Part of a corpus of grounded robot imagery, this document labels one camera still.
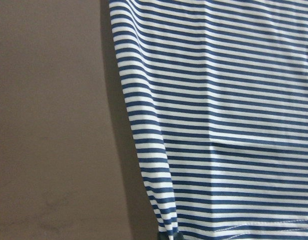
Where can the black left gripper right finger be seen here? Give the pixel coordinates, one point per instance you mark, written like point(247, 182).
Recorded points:
point(178, 236)

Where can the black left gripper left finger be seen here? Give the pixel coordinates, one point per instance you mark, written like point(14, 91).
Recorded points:
point(161, 236)

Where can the blue white striped polo shirt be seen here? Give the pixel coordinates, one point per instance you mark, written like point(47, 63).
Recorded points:
point(217, 97)

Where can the brown paper table cover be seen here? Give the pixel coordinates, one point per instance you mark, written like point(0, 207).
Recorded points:
point(68, 165)

